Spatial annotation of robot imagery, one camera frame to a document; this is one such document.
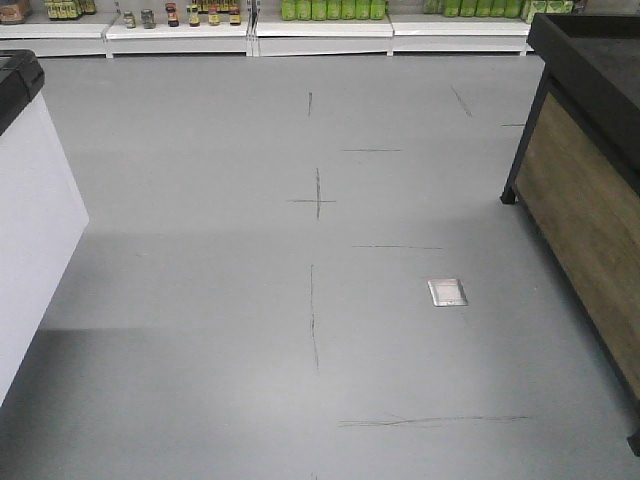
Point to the metal floor socket plate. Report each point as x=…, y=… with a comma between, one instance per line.
x=447, y=292

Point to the white supermarket shelf unit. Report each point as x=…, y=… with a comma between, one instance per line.
x=141, y=27

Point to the black wooden produce stand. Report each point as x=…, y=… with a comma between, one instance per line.
x=576, y=171

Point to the white chest freezer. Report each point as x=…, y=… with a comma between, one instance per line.
x=43, y=215

